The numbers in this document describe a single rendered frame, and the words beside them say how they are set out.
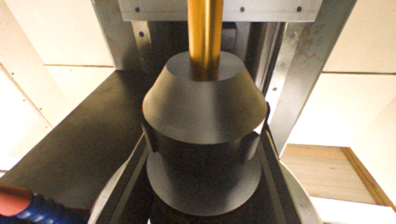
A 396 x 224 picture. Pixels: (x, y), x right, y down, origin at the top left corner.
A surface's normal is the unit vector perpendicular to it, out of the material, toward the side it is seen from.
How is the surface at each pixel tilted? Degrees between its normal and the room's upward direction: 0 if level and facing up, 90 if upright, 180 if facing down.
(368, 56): 90
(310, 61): 90
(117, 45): 90
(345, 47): 90
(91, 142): 180
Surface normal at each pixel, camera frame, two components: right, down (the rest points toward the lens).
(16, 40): 1.00, 0.04
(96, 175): -0.01, -0.77
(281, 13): -0.10, 0.63
